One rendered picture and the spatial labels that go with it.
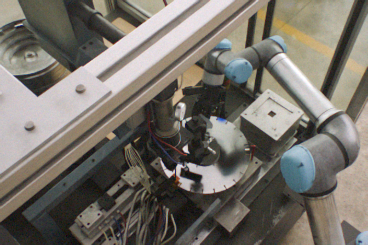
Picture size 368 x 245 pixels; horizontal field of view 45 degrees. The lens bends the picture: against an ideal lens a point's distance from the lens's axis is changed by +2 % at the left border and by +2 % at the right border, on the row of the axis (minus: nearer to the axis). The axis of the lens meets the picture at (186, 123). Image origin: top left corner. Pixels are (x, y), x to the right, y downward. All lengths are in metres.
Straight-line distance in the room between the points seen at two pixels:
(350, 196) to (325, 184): 1.47
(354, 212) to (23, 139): 2.41
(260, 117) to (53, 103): 1.44
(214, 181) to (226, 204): 0.14
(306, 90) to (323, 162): 0.24
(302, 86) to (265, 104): 0.47
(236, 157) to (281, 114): 0.30
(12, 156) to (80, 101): 0.07
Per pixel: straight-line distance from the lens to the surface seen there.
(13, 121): 0.38
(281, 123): 1.76
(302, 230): 2.55
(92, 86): 0.38
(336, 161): 1.24
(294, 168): 1.21
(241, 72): 1.37
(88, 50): 1.16
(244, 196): 1.75
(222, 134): 1.65
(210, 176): 1.56
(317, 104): 1.33
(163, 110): 1.13
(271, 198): 1.77
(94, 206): 1.62
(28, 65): 1.86
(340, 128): 1.28
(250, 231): 1.70
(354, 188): 2.73
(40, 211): 1.49
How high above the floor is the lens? 2.34
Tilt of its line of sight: 56 degrees down
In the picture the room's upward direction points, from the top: 3 degrees counter-clockwise
